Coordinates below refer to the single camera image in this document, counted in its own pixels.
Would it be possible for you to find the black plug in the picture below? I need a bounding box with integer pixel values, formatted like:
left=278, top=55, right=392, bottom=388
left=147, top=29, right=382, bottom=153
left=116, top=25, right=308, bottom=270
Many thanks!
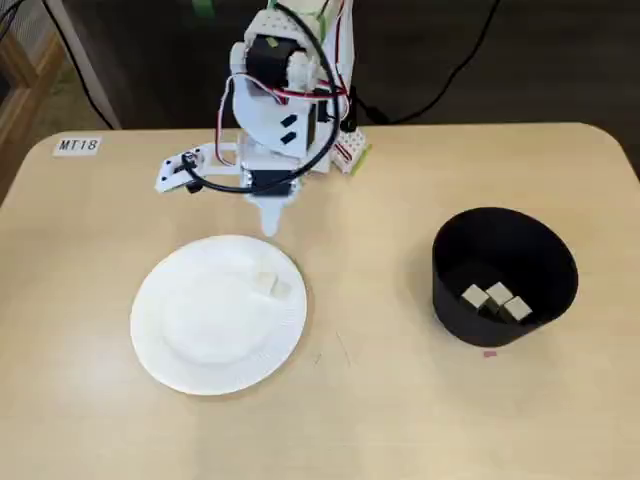
left=344, top=85, right=360, bottom=132

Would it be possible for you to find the red white servo wire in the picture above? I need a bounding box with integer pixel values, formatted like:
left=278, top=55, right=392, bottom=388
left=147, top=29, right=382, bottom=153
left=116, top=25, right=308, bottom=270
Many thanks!
left=214, top=73, right=351, bottom=169

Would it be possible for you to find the black round pot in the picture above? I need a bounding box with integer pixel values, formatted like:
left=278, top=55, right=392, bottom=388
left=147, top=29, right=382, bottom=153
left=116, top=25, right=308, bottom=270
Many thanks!
left=430, top=205, right=580, bottom=349

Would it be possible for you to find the white paper plate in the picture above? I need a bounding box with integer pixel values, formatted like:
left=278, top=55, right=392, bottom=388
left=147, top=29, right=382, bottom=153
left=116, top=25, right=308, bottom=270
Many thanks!
left=129, top=233, right=309, bottom=397

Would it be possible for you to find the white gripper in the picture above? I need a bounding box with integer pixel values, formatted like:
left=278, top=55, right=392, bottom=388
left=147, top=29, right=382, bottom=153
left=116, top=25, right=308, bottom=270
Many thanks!
left=238, top=142, right=307, bottom=238

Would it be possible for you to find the green tape strip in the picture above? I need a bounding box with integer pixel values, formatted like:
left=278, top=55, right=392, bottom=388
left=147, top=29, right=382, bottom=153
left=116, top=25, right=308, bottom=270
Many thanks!
left=349, top=143, right=374, bottom=177

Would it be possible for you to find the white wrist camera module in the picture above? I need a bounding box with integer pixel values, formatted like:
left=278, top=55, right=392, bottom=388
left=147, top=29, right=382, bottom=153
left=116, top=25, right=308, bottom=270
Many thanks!
left=153, top=141, right=242, bottom=195

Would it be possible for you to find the wooden shelf unit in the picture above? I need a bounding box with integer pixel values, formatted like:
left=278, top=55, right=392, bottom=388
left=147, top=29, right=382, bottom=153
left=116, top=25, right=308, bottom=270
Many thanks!
left=0, top=19, right=69, bottom=206

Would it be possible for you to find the white MT18 label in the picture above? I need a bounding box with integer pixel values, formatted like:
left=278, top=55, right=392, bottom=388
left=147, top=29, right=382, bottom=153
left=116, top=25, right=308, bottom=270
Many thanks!
left=53, top=137, right=103, bottom=157

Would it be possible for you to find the thin black cable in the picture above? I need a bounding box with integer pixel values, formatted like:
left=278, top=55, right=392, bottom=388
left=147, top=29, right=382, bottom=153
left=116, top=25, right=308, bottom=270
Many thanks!
left=42, top=0, right=114, bottom=124

